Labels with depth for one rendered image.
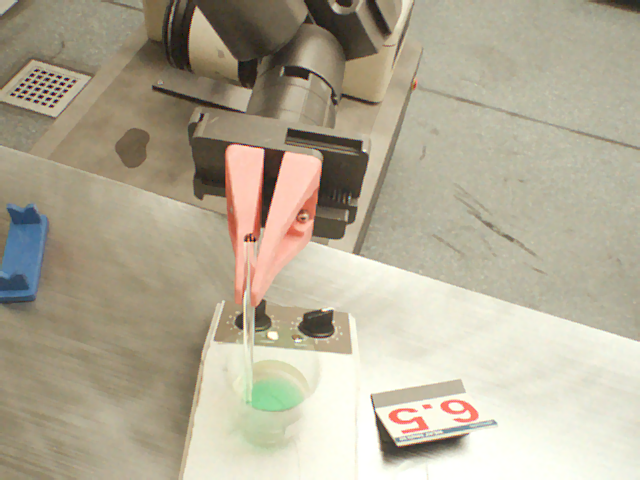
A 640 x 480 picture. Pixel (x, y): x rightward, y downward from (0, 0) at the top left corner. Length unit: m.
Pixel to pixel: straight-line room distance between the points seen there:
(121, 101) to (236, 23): 1.06
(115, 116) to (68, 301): 0.80
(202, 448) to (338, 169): 0.22
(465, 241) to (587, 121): 0.73
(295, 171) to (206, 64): 0.87
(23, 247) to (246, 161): 0.39
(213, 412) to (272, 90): 0.23
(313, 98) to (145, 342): 0.31
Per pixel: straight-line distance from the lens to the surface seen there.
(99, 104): 1.43
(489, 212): 1.81
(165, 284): 0.63
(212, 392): 0.48
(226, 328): 0.54
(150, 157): 1.29
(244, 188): 0.32
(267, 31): 0.39
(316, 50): 0.41
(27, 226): 0.69
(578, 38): 2.65
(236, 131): 0.34
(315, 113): 0.37
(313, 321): 0.53
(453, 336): 0.63
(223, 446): 0.46
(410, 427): 0.54
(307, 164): 0.33
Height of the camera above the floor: 1.27
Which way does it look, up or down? 53 degrees down
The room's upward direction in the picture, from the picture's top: 10 degrees clockwise
